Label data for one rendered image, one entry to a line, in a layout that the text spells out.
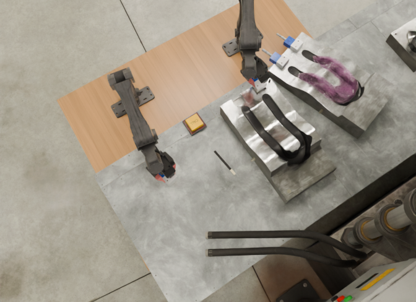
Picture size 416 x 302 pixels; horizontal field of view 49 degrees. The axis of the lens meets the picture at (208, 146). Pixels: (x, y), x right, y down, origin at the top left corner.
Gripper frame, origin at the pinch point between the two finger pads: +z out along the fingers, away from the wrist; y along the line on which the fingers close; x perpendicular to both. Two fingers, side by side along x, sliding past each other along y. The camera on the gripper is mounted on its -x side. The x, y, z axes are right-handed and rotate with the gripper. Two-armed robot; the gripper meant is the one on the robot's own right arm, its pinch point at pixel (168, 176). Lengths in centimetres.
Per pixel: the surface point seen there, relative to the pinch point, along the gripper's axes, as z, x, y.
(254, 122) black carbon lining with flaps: 8.1, -1.2, 43.5
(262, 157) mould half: 10.7, -16.4, 34.1
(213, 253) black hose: 25.7, -24.5, -6.5
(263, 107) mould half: 6, 0, 51
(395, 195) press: 46, -52, 68
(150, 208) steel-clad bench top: 13.4, 5.4, -13.5
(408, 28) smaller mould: 16, -13, 129
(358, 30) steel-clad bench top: 14, 5, 116
